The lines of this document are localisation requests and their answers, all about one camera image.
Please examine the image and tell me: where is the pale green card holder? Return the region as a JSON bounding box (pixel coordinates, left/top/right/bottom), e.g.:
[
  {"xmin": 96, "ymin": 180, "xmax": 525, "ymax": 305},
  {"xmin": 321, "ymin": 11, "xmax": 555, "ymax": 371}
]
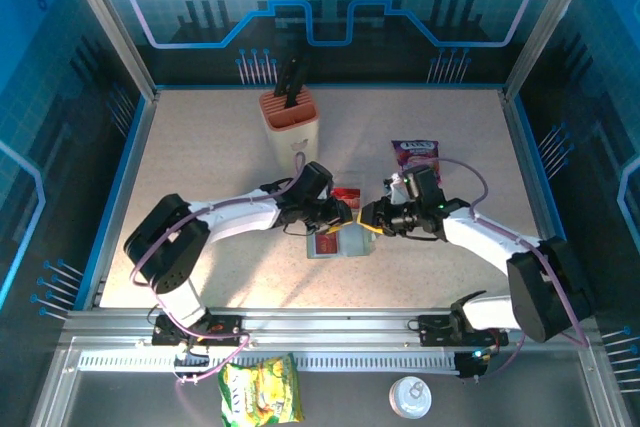
[{"xmin": 305, "ymin": 224, "xmax": 378, "ymax": 261}]

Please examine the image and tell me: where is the purple berries candy bag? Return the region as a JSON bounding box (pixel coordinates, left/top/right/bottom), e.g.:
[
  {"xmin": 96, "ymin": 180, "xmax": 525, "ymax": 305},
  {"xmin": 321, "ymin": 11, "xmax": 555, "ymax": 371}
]
[{"xmin": 390, "ymin": 139, "xmax": 444, "ymax": 183}]

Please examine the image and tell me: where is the cream knife block terracotta top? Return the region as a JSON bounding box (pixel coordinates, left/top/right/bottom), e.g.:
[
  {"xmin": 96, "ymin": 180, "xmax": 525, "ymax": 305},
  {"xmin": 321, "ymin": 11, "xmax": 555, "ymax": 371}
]
[{"xmin": 258, "ymin": 86, "xmax": 322, "ymax": 172}]

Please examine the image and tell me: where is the black controller box green light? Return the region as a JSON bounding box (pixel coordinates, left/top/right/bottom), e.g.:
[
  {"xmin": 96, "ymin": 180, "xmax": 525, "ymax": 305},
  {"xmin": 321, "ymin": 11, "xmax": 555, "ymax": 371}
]
[{"xmin": 453, "ymin": 346, "xmax": 496, "ymax": 382}]

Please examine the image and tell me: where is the white tin can pull tab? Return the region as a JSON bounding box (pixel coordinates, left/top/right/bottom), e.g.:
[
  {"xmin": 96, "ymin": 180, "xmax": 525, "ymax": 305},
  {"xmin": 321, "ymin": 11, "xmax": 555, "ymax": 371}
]
[{"xmin": 388, "ymin": 375, "xmax": 433, "ymax": 419}]

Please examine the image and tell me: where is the yellow green candy bag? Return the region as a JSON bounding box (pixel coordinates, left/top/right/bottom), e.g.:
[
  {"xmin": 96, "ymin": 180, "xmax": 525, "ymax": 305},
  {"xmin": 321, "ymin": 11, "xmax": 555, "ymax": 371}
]
[{"xmin": 217, "ymin": 352, "xmax": 306, "ymax": 427}]

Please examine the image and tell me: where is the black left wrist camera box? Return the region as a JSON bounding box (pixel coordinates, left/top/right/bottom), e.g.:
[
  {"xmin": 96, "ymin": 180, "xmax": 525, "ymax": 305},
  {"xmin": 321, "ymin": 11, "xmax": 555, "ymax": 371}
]
[{"xmin": 298, "ymin": 160, "xmax": 335, "ymax": 204}]

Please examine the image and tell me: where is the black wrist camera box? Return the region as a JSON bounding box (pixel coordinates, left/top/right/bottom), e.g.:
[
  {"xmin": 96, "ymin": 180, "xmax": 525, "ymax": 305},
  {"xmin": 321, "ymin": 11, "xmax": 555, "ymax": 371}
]
[
  {"xmin": 298, "ymin": 160, "xmax": 335, "ymax": 204},
  {"xmin": 402, "ymin": 164, "xmax": 448, "ymax": 206}
]

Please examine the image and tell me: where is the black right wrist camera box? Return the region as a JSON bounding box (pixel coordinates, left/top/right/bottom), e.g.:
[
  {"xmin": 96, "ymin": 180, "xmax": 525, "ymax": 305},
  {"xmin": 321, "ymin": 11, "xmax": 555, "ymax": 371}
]
[{"xmin": 402, "ymin": 164, "xmax": 448, "ymax": 206}]

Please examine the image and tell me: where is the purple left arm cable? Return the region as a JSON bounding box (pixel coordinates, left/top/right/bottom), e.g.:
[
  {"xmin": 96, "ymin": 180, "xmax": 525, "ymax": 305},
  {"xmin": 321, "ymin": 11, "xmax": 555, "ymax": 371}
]
[{"xmin": 129, "ymin": 150, "xmax": 307, "ymax": 288}]

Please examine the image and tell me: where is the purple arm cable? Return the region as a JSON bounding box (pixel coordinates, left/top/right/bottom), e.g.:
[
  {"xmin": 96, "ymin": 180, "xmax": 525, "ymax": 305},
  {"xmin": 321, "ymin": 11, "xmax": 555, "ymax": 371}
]
[
  {"xmin": 129, "ymin": 150, "xmax": 307, "ymax": 288},
  {"xmin": 429, "ymin": 157, "xmax": 590, "ymax": 349}
]

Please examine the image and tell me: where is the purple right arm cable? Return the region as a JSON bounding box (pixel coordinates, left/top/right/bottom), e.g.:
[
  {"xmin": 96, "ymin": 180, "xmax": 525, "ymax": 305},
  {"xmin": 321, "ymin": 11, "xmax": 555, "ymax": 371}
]
[{"xmin": 429, "ymin": 157, "xmax": 590, "ymax": 349}]

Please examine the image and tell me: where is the aluminium mounting rail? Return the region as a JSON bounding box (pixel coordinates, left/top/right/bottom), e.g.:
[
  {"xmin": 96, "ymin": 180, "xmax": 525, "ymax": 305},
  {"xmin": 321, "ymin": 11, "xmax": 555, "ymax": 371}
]
[{"xmin": 62, "ymin": 306, "xmax": 604, "ymax": 351}]

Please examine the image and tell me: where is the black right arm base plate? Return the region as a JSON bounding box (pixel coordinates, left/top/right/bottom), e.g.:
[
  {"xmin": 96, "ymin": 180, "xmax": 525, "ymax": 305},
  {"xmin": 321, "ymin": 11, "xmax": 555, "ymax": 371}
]
[{"xmin": 417, "ymin": 314, "xmax": 510, "ymax": 348}]

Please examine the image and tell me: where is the black handled knife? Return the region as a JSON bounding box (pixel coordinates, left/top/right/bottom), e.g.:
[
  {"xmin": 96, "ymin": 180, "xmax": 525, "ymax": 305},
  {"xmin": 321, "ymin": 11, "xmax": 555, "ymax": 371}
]
[
  {"xmin": 283, "ymin": 56, "xmax": 311, "ymax": 110},
  {"xmin": 272, "ymin": 55, "xmax": 301, "ymax": 98}
]

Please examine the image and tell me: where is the slotted white cable duct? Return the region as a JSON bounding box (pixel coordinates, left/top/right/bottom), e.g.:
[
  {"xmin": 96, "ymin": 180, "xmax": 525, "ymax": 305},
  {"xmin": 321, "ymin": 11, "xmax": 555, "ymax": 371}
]
[{"xmin": 77, "ymin": 351, "xmax": 461, "ymax": 374}]

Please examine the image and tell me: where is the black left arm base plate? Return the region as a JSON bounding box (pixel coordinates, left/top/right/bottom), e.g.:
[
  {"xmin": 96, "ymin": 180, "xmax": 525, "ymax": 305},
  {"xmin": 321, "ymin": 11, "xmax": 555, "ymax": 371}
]
[{"xmin": 152, "ymin": 314, "xmax": 251, "ymax": 348}]

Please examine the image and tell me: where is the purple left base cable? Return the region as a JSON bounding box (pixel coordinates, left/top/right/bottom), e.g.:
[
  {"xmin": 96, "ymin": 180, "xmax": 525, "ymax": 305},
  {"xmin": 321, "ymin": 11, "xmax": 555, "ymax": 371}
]
[{"xmin": 169, "ymin": 332, "xmax": 250, "ymax": 386}]

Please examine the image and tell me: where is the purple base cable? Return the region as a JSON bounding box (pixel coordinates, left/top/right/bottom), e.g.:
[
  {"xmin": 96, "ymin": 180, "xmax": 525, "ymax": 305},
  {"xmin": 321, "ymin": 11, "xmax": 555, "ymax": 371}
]
[
  {"xmin": 169, "ymin": 332, "xmax": 250, "ymax": 386},
  {"xmin": 482, "ymin": 334, "xmax": 526, "ymax": 379}
]

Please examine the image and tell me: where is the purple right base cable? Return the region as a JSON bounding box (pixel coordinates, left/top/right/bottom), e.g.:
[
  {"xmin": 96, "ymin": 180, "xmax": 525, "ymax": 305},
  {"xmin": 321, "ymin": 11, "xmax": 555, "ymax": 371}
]
[{"xmin": 482, "ymin": 334, "xmax": 526, "ymax": 379}]

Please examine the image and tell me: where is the aluminium frame post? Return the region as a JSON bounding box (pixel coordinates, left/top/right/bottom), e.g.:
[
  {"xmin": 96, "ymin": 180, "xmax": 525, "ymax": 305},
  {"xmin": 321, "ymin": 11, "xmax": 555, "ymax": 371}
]
[
  {"xmin": 55, "ymin": 0, "xmax": 160, "ymax": 101},
  {"xmin": 502, "ymin": 0, "xmax": 604, "ymax": 101}
]

